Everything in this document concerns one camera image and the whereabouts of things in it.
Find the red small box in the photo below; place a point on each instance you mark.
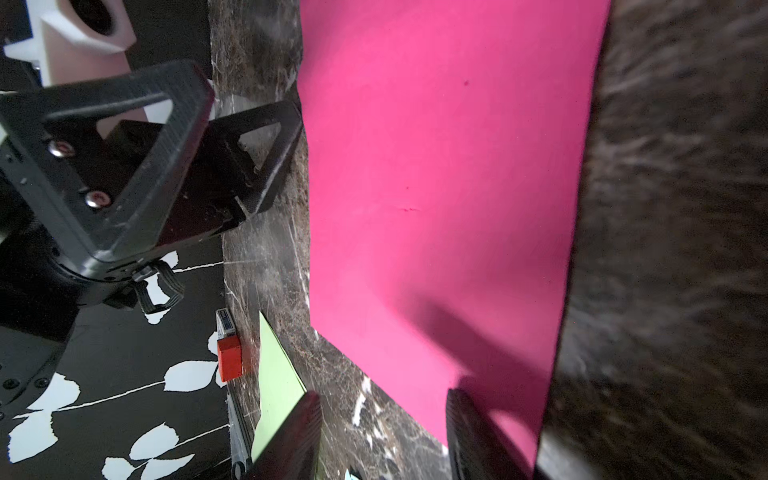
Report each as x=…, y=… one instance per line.
x=229, y=353

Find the large magenta paper sheet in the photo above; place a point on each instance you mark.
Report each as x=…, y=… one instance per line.
x=445, y=145

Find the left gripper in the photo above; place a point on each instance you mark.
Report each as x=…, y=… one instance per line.
x=85, y=218

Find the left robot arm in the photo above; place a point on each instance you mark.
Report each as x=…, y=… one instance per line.
x=24, y=360

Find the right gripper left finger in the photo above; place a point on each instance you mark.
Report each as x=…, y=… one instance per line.
x=292, y=453

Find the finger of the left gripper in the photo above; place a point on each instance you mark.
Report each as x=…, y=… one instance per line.
x=255, y=181

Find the playing card deck box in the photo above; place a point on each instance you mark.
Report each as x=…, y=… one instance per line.
x=225, y=323

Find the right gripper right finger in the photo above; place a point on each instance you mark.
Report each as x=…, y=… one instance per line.
x=475, y=451

